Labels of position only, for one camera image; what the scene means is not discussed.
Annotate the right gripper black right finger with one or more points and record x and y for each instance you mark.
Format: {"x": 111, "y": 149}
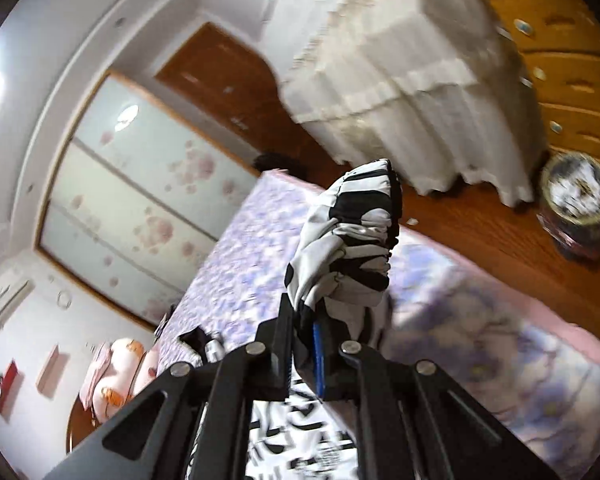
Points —
{"x": 413, "y": 421}

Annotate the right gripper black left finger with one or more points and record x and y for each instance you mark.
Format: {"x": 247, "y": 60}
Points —
{"x": 180, "y": 419}

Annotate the white black graffiti print jacket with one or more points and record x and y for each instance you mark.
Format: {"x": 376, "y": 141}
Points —
{"x": 341, "y": 265}

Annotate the brown wooden headboard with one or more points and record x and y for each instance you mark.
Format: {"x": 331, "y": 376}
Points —
{"x": 81, "y": 424}

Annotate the rolled pink bear quilt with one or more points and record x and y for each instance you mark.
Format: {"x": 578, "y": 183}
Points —
{"x": 119, "y": 371}

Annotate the purple cat print blanket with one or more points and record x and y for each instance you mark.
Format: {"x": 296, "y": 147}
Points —
{"x": 536, "y": 373}

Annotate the white floral sliding wardrobe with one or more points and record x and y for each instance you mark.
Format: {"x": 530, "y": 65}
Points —
{"x": 138, "y": 199}

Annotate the round patterned tin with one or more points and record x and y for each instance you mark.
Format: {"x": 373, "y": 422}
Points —
{"x": 570, "y": 204}

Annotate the wooden drawer cabinet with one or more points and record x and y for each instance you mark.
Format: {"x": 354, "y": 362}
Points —
{"x": 559, "y": 42}

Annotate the red wall shelf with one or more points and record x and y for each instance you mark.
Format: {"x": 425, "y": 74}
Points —
{"x": 6, "y": 381}

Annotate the white wall air conditioner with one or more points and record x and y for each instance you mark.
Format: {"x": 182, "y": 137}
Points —
{"x": 15, "y": 285}

